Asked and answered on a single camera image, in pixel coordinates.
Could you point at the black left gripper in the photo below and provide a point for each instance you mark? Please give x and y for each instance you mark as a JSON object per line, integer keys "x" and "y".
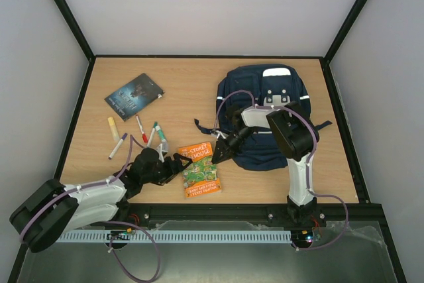
{"x": 174, "y": 171}

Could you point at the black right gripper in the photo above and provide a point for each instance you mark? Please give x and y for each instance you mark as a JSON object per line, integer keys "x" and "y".
{"x": 227, "y": 144}

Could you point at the orange green illustrated book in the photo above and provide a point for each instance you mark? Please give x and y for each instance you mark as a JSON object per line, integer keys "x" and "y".
{"x": 200, "y": 177}

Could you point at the navy blue student backpack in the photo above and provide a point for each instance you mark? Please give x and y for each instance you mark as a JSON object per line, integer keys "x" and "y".
{"x": 263, "y": 85}

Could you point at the dark blue paperback book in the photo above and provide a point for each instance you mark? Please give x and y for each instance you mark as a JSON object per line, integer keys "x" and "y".
{"x": 134, "y": 96}

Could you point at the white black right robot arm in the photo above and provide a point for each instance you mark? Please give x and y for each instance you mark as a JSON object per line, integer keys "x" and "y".
{"x": 296, "y": 138}

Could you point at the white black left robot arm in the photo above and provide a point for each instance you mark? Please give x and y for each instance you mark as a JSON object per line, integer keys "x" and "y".
{"x": 55, "y": 208}

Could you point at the green white glue stick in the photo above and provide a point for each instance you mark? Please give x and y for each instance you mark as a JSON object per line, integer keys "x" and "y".
{"x": 160, "y": 133}

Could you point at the red cap marker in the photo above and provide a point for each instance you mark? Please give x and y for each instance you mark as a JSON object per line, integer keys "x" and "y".
{"x": 144, "y": 137}

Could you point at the green cap marker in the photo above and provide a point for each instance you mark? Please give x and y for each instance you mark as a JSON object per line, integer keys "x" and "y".
{"x": 152, "y": 133}

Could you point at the purple cap marker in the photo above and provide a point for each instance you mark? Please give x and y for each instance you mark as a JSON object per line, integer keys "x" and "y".
{"x": 117, "y": 146}

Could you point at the yellow glue stick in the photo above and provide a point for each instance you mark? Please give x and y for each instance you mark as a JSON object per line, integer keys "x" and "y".
{"x": 113, "y": 128}

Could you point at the left controller circuit board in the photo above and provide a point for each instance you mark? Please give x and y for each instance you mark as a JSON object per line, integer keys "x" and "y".
{"x": 121, "y": 234}

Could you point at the controller circuit board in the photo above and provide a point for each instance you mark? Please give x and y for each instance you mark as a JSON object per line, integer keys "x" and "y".
{"x": 306, "y": 235}
{"x": 121, "y": 234}

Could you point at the right controller circuit board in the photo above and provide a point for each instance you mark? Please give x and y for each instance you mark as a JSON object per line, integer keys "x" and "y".
{"x": 306, "y": 235}

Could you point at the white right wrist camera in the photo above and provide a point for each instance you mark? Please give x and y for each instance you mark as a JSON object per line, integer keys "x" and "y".
{"x": 219, "y": 134}

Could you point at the light blue slotted cable duct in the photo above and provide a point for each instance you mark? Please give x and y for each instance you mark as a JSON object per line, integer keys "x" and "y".
{"x": 182, "y": 236}

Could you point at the black aluminium frame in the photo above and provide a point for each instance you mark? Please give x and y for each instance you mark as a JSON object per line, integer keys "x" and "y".
{"x": 364, "y": 210}

